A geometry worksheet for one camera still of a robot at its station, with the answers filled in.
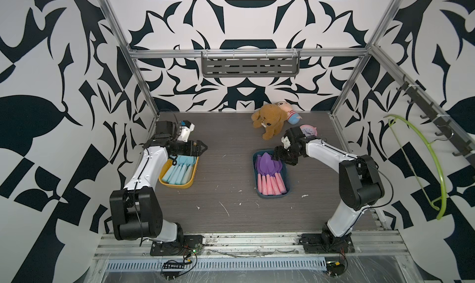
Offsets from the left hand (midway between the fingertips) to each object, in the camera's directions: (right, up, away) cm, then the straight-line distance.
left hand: (196, 144), depth 86 cm
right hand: (+38, -6, +8) cm, 40 cm away
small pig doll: (+51, +15, +24) cm, 58 cm away
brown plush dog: (+36, +13, +10) cm, 39 cm away
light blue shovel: (-7, -13, +3) cm, 16 cm away
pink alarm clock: (+60, +7, +22) cm, 64 cm away
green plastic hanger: (+82, -15, -29) cm, 88 cm away
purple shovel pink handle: (+34, -17, +1) cm, 38 cm away
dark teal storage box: (+28, -6, +8) cm, 29 cm away
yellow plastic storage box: (-15, -10, +5) cm, 19 cm away
